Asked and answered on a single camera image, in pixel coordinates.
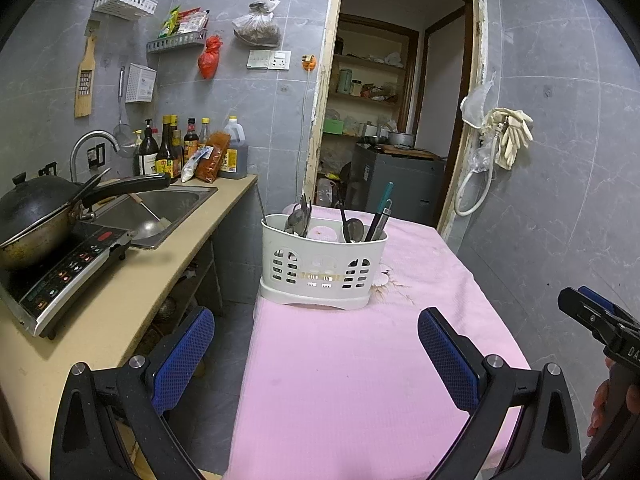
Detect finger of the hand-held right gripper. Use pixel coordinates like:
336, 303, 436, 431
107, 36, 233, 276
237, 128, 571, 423
577, 285, 618, 313
557, 287, 626, 346

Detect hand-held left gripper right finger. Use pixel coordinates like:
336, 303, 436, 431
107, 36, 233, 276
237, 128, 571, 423
417, 307, 583, 480

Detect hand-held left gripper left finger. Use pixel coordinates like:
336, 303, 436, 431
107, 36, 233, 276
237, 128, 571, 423
50, 305, 216, 480

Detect steel peeler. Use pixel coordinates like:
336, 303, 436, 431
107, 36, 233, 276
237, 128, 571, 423
367, 199, 394, 242

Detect white plastic utensil holder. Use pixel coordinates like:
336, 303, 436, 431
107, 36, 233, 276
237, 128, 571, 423
259, 212, 389, 309

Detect person's right hand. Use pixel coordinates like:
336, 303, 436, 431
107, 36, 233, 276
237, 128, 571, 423
587, 355, 618, 438

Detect beige kitchen counter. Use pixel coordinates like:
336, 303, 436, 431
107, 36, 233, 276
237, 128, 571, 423
0, 172, 258, 480

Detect pink floral table cloth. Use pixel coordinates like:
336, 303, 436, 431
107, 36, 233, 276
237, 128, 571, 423
225, 207, 533, 480

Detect metal ladle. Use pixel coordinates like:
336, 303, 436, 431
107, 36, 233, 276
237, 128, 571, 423
127, 192, 173, 242

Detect induction cooker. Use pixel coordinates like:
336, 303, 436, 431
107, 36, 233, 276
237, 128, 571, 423
0, 225, 133, 338

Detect steel sink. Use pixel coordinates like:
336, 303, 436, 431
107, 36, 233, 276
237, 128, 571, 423
92, 185, 219, 251

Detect clear plastic bag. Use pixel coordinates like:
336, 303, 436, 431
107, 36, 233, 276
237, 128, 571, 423
467, 135, 496, 176

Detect grey cabinet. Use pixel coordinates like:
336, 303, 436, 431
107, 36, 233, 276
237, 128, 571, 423
348, 142, 447, 228

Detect cream rubber gloves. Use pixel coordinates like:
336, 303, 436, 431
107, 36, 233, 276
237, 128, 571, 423
481, 107, 534, 171

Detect white seasoning packet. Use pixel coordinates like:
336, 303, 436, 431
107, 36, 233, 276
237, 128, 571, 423
180, 146, 207, 183

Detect red chili powder bag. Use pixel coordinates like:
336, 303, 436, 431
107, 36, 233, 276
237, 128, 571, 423
195, 131, 232, 184

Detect yellow cap sauce bottle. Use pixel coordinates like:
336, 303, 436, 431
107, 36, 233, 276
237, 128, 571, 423
170, 115, 185, 179
156, 115, 175, 180

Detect dark pump bottle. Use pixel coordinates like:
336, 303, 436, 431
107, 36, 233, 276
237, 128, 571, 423
137, 119, 160, 177

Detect wooden cutting board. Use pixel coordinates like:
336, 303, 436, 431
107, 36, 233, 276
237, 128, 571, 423
375, 144, 446, 161

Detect dark cap sauce bottle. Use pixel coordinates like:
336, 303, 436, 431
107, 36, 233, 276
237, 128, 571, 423
183, 118, 199, 163

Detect large oil jug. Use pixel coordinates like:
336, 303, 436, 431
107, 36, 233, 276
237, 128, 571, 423
218, 115, 249, 180

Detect black wok lid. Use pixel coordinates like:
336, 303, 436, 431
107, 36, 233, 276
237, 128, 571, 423
0, 172, 83, 248

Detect white mesh bag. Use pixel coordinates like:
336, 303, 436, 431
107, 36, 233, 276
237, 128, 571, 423
460, 72, 497, 128

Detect metal skimmer strainer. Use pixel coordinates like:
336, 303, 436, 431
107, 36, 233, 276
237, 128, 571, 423
111, 66, 138, 147

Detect metal faucet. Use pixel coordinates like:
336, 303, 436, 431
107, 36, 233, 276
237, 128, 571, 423
69, 130, 121, 183

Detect wooden grater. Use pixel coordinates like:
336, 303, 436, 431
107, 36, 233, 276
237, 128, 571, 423
74, 35, 98, 119

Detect red plastic bag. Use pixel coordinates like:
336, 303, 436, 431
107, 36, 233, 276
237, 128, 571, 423
197, 35, 222, 79

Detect wooden pantry shelf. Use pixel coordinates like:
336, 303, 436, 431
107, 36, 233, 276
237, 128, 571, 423
327, 15, 420, 141

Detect yellow green seasoning packet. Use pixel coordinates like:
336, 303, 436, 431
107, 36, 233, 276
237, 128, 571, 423
159, 6, 182, 39

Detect red seasoning packets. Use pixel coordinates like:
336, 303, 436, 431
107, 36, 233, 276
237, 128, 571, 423
177, 7, 211, 36

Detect hanging clear bag dried goods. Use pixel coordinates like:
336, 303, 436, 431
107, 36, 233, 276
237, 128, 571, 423
232, 0, 282, 50

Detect white hose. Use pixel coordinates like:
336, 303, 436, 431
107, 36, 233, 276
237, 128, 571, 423
454, 125, 501, 217

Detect teal handled utensil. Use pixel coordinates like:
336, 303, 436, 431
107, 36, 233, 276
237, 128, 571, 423
364, 181, 395, 241

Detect metal wok black handle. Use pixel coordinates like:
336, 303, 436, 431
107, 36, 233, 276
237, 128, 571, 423
0, 172, 173, 272

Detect white wall box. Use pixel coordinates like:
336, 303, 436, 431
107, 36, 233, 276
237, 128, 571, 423
125, 62, 158, 104

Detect metal wall rack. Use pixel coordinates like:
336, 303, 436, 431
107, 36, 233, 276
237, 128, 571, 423
146, 31, 208, 55

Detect worn wooden door frame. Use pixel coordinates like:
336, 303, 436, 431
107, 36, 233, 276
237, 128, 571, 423
302, 0, 488, 241

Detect white plastic wall basket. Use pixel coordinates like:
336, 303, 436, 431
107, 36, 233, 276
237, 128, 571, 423
92, 0, 158, 22

